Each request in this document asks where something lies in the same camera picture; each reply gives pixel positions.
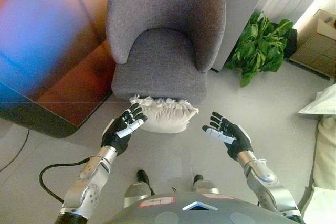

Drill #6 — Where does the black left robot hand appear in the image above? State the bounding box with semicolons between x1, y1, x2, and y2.
101;102;148;156

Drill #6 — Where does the glossy brown wooden table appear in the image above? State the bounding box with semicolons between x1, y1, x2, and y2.
0;0;119;138

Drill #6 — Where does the silver left robot leg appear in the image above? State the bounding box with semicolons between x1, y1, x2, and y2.
123;181;153;209

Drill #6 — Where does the grey fabric armchair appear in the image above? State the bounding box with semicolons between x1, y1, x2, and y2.
106;0;227;105

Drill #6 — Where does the thin black floor cable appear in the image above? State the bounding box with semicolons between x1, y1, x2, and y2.
0;129;30;172

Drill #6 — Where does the black left robot foot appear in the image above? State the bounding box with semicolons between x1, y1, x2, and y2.
136;169;152;185

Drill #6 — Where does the green leafy houseplant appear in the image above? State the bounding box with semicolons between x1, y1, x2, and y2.
225;11;294;88

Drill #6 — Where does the cream cloth bedding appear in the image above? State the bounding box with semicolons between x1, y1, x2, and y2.
299;115;336;224

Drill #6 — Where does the silver robot leg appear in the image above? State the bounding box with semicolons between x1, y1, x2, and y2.
191;179;220;196
123;181;153;209

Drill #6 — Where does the black plant pot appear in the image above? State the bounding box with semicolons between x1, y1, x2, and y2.
285;28;298;58

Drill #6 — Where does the brown cardboard box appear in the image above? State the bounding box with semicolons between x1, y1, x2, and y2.
288;8;336;79

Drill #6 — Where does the cream tasselled pillow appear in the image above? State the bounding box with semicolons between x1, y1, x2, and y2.
129;94;200;134

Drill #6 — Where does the thick black wrist cable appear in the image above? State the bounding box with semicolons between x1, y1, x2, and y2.
38;157;91;204

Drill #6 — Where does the grey robot torso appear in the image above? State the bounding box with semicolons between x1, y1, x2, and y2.
111;191;300;224

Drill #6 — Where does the silver right robot leg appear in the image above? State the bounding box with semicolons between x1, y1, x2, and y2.
191;179;220;196

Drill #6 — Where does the grey cabinet panel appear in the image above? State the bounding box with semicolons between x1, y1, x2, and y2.
209;0;275;72

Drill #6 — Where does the white plastic bag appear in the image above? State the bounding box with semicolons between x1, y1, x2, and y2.
298;83;336;116

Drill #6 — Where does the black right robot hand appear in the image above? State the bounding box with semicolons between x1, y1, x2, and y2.
202;111;254;161

